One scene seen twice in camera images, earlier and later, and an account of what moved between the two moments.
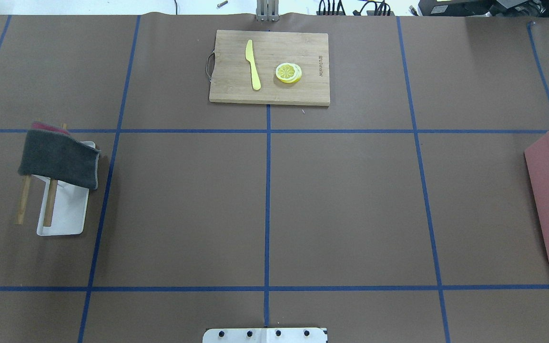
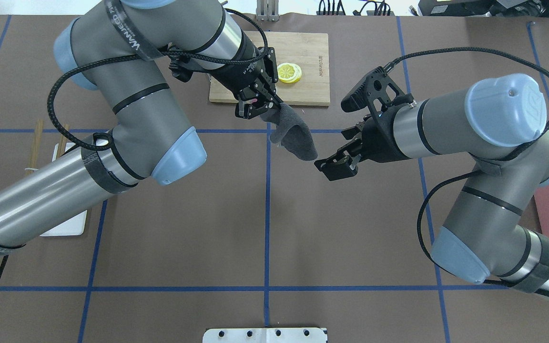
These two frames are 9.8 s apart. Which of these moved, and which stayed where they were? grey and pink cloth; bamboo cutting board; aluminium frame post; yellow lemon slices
Moved: grey and pink cloth
Stayed: yellow lemon slices; bamboo cutting board; aluminium frame post
